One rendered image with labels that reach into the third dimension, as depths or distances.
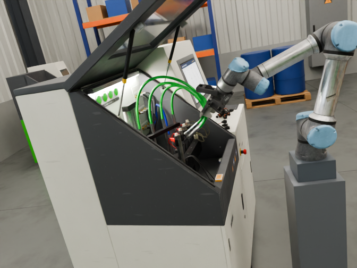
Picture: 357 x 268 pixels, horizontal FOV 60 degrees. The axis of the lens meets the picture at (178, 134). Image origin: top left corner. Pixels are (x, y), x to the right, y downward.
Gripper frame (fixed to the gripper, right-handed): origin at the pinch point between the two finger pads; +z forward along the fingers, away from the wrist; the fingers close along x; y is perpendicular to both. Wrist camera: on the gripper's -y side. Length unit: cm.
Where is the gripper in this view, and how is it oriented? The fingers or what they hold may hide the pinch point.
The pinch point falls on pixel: (201, 113)
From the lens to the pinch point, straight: 157.3
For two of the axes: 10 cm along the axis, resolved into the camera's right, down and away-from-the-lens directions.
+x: 4.3, -5.4, 7.2
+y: 8.2, 5.8, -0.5
